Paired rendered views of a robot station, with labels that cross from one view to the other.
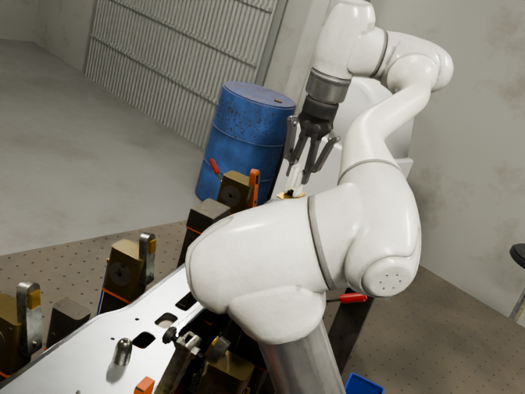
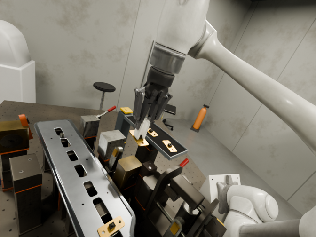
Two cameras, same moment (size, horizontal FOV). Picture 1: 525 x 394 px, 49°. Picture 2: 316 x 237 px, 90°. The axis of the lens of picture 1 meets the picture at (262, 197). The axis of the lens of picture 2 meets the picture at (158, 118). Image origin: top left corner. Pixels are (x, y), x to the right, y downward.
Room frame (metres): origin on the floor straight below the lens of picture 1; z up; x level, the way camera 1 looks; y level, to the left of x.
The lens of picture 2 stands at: (1.04, 0.35, 1.56)
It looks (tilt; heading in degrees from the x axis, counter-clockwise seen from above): 24 degrees down; 293
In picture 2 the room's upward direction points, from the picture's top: 19 degrees clockwise
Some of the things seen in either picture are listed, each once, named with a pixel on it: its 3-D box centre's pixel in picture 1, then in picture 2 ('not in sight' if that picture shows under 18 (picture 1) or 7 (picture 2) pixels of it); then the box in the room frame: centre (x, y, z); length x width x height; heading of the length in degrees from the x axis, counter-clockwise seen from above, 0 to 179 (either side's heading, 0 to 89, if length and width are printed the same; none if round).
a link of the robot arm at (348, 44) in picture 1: (350, 37); (184, 17); (1.25, -0.07, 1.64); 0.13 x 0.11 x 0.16; 101
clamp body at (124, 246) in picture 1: (114, 307); not in sight; (1.19, 0.27, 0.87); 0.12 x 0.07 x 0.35; 74
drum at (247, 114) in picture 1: (244, 147); not in sight; (4.10, 0.24, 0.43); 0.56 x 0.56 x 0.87
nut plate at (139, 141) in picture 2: (291, 193); (138, 136); (1.26, -0.06, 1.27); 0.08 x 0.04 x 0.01; 155
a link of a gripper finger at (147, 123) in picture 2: (300, 182); (144, 128); (1.26, -0.07, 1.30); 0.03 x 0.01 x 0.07; 155
